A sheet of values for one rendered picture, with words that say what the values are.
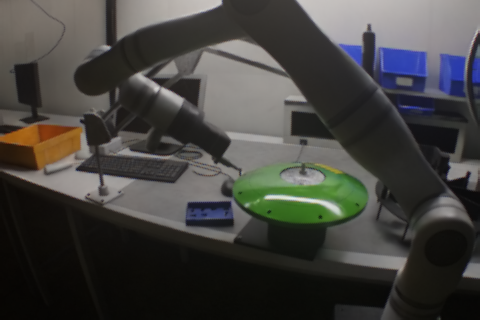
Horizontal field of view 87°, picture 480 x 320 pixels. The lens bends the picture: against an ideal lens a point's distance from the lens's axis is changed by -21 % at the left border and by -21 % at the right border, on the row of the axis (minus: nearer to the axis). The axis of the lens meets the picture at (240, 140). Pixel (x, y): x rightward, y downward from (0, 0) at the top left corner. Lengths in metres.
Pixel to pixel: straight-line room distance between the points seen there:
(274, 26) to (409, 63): 1.21
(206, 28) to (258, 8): 0.12
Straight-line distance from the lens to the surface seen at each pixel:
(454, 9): 1.64
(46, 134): 1.77
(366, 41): 0.88
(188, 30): 0.50
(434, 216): 0.45
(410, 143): 0.44
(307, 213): 0.61
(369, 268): 0.76
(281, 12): 0.40
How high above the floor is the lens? 1.37
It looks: 17 degrees down
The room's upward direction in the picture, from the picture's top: straight up
